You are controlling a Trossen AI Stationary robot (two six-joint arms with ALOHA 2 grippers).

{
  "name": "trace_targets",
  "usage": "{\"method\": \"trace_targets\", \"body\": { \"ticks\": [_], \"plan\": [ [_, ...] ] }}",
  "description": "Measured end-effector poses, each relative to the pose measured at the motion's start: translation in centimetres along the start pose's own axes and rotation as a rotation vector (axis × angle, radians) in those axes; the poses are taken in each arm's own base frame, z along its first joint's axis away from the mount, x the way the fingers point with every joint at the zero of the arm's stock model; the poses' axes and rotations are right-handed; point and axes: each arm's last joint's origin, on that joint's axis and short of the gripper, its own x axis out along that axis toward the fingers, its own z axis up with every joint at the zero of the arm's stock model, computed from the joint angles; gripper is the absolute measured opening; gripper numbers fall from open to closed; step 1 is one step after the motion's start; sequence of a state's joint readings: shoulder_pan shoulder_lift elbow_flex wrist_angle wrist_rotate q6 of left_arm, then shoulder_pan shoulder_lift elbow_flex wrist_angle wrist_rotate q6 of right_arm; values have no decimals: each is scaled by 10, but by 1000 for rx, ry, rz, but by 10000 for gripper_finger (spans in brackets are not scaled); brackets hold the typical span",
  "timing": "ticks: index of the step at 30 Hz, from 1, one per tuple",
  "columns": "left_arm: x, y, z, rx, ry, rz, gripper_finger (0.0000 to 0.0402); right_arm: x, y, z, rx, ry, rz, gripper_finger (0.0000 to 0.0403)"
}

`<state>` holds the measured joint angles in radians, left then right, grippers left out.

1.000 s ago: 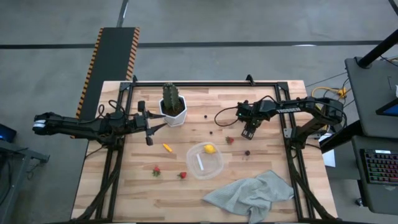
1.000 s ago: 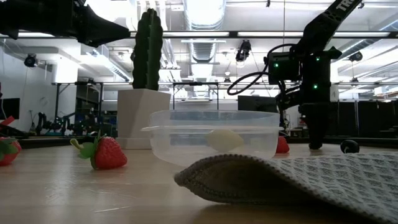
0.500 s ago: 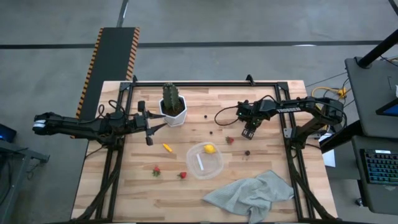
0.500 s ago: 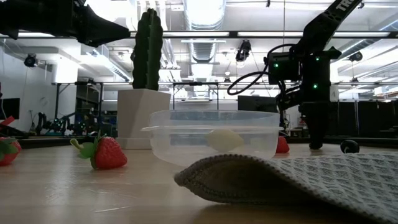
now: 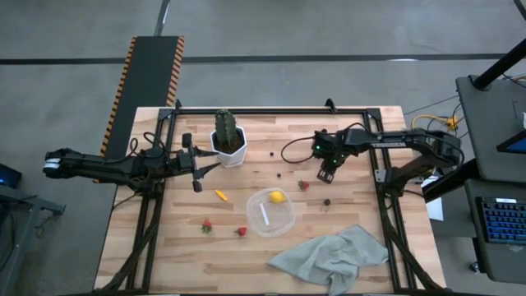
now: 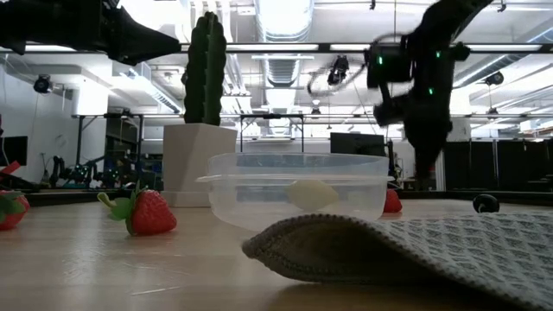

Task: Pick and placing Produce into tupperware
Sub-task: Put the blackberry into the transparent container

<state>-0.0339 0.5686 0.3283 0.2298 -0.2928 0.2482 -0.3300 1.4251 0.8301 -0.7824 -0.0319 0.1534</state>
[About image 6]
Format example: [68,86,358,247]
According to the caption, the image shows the grey waffle dish cloth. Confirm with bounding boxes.
[241,211,553,311]

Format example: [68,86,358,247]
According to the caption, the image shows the dark partition panels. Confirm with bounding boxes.
[442,140,553,192]

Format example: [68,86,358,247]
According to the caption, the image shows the tall green cactus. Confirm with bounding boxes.
[181,10,228,127]

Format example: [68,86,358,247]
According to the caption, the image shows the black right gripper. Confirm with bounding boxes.
[404,84,454,181]

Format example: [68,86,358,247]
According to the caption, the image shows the yellow toy lemon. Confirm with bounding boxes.
[284,179,340,213]

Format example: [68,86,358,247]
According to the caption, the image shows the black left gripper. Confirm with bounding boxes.
[45,0,182,67]

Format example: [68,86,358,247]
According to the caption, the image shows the black hanging camera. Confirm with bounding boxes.
[327,54,351,86]

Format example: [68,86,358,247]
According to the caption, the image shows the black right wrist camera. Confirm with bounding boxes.
[373,97,411,127]

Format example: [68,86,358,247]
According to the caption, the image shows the green cactus in white pot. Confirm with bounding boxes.
[162,123,238,195]

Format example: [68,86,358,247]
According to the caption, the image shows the clear plastic tupperware container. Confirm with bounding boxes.
[196,151,395,232]

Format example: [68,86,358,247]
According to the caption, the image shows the black shelf rack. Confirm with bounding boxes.
[75,112,146,191]

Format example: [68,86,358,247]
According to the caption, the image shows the black metal table frame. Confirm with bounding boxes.
[239,113,306,153]

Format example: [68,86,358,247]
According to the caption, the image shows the red plastic strawberry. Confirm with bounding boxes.
[383,188,404,214]
[0,189,31,232]
[97,181,178,238]

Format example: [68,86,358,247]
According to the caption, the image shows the red tag strip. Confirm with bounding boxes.
[0,160,22,178]

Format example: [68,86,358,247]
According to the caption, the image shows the black monitor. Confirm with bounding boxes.
[0,136,29,168]
[330,132,386,157]

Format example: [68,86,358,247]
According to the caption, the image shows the dark toy blueberry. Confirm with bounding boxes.
[472,194,501,214]

